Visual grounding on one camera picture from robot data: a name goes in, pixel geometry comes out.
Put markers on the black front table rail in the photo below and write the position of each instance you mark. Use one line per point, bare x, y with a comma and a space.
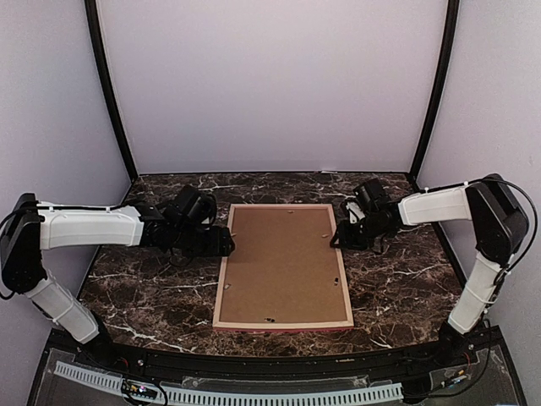
408, 363

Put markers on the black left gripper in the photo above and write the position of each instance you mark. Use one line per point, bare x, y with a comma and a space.
219, 245

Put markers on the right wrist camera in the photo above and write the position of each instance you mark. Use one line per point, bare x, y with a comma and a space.
352, 211

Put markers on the right black corner post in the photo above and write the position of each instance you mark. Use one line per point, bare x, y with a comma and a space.
440, 75

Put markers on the brown cardboard backing board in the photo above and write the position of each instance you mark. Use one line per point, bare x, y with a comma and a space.
283, 262

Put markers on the black corner post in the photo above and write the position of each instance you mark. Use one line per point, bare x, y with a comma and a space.
104, 75
440, 75

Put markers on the left black corner post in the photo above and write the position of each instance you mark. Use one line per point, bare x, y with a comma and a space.
104, 75

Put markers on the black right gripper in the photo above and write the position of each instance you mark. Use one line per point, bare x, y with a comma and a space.
347, 240

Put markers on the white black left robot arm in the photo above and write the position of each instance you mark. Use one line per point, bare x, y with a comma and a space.
185, 223

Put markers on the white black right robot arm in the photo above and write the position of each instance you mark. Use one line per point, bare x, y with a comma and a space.
499, 217

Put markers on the white slotted cable duct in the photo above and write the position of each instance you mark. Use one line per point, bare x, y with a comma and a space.
167, 394

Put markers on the light wooden picture frame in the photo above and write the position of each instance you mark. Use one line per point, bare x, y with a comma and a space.
283, 323

